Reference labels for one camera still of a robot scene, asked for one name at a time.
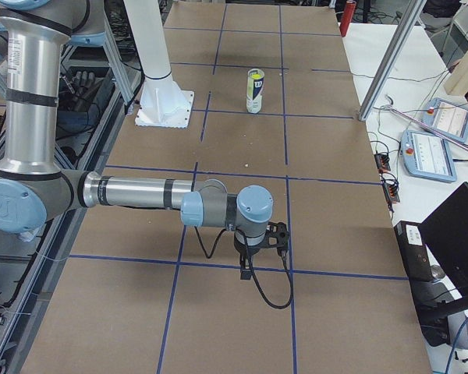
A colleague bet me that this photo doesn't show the far orange black connector box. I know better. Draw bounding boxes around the far orange black connector box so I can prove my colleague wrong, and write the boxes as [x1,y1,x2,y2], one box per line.
[374,153,391,172]

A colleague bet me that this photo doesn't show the aluminium frame post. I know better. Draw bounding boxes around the aluminium frame post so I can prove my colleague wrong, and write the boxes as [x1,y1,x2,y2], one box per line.
[358,0,426,122]

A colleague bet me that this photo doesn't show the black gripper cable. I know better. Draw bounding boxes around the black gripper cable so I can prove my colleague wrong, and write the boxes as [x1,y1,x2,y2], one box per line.
[193,225,294,309]

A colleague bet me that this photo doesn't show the black computer monitor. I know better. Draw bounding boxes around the black computer monitor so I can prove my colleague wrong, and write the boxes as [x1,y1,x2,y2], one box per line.
[419,182,468,288]

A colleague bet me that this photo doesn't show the near orange black connector box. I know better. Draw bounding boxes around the near orange black connector box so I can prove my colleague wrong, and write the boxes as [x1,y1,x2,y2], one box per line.
[382,179,400,205]

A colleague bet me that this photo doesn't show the teach pendant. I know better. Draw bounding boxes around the teach pendant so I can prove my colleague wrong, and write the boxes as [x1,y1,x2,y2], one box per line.
[423,97,468,143]
[401,129,457,183]

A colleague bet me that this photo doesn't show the orange black connector box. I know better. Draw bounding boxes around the orange black connector box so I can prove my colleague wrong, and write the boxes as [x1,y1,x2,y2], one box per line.
[382,179,400,205]
[374,153,391,172]

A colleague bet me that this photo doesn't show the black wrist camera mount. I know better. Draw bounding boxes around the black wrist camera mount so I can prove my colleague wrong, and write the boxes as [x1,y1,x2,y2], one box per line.
[264,221,290,251]

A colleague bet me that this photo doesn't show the clear tennis ball can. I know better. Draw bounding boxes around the clear tennis ball can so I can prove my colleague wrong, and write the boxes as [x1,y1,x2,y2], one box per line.
[246,69,264,114]

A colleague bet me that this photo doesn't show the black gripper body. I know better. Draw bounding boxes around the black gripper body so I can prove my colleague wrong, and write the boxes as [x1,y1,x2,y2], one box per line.
[234,228,267,263]

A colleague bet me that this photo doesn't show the red cylinder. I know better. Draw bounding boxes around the red cylinder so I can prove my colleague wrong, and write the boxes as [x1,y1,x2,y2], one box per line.
[339,0,356,37]

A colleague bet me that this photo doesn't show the near teach pendant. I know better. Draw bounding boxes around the near teach pendant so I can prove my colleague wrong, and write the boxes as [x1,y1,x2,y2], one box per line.
[401,129,457,183]

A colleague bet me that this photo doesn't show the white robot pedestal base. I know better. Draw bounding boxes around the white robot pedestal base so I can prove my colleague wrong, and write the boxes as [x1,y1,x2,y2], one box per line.
[124,0,194,129]

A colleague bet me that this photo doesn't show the far teach pendant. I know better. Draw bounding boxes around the far teach pendant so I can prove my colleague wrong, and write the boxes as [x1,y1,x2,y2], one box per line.
[423,97,468,143]

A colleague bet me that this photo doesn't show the black desktop computer box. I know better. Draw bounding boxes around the black desktop computer box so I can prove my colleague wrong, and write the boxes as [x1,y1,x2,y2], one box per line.
[394,221,465,347]

